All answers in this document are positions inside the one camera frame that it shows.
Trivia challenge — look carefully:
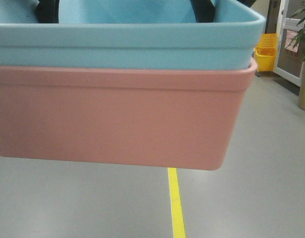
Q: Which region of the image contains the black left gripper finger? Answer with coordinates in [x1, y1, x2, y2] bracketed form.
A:
[35, 0, 60, 23]

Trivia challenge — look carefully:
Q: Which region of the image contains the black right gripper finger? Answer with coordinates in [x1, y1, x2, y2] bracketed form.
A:
[190, 0, 215, 22]

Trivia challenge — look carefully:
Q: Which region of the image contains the light blue plastic box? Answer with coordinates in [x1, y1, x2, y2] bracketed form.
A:
[0, 0, 265, 70]

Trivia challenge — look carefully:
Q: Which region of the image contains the pink plastic box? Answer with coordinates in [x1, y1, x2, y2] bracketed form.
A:
[0, 61, 257, 170]

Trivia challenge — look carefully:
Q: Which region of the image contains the yellow mop bucket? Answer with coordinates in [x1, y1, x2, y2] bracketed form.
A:
[253, 33, 277, 74]

